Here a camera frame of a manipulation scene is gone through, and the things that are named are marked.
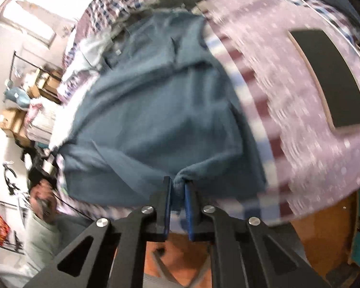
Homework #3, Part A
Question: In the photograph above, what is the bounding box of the dark teal sweater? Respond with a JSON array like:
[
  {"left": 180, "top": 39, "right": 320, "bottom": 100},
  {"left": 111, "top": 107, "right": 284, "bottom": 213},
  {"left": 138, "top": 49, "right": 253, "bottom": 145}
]
[{"left": 59, "top": 11, "right": 267, "bottom": 207}]

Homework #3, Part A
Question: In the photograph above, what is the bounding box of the clear plastic storage bag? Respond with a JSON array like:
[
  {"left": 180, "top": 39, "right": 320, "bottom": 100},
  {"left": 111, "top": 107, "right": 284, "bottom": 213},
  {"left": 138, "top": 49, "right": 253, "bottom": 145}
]
[{"left": 24, "top": 96, "right": 62, "bottom": 144}]

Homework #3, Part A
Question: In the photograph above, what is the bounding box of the black smartphone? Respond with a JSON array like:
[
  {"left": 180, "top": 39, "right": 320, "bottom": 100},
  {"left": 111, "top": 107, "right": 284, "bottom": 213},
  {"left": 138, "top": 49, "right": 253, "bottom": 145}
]
[{"left": 288, "top": 29, "right": 360, "bottom": 134}]

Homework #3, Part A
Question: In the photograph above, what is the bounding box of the blue plush shark toy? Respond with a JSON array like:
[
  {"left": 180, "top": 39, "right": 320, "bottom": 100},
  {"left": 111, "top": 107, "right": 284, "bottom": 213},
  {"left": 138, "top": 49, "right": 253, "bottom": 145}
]
[{"left": 3, "top": 79, "right": 31, "bottom": 111}]

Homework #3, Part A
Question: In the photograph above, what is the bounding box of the window with curtain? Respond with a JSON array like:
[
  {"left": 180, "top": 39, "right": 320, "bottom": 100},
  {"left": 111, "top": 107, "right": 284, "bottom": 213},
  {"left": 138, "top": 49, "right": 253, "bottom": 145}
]
[{"left": 0, "top": 0, "right": 77, "bottom": 48}]

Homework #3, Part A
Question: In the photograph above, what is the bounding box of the black clothes rack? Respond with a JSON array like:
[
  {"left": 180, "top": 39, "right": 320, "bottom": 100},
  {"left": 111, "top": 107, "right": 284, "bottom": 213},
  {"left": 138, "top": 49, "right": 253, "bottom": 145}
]
[{"left": 8, "top": 50, "right": 62, "bottom": 81}]

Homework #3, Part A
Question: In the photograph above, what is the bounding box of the light blue garment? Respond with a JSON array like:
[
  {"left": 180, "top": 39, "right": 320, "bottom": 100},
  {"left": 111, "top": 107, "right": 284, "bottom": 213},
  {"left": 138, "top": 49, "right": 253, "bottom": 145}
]
[{"left": 70, "top": 30, "right": 112, "bottom": 73}]

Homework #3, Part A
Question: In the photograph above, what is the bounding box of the cardboard boxes stack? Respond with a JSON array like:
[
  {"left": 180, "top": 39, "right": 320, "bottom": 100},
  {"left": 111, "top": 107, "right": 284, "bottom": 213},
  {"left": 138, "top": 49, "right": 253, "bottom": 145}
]
[{"left": 0, "top": 68, "right": 61, "bottom": 147}]

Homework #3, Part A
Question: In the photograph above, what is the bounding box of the person left hand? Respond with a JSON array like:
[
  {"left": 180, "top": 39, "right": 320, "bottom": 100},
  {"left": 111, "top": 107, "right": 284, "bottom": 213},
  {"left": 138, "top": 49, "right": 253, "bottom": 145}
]
[{"left": 30, "top": 180, "right": 57, "bottom": 224}]

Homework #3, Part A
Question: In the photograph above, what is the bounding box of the person left forearm sleeve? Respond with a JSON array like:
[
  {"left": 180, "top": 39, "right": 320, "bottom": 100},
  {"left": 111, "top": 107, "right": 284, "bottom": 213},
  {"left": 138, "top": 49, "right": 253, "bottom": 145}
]
[{"left": 0, "top": 213, "right": 60, "bottom": 287}]

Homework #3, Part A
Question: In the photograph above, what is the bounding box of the plaid bed sheet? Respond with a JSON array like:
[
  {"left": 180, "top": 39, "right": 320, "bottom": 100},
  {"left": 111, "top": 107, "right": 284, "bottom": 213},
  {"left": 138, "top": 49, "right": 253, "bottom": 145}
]
[{"left": 49, "top": 0, "right": 360, "bottom": 233}]

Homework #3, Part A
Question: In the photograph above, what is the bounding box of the bicycle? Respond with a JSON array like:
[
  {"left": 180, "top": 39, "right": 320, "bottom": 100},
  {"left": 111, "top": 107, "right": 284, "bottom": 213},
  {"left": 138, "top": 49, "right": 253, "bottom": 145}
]
[{"left": 2, "top": 161, "right": 28, "bottom": 196}]

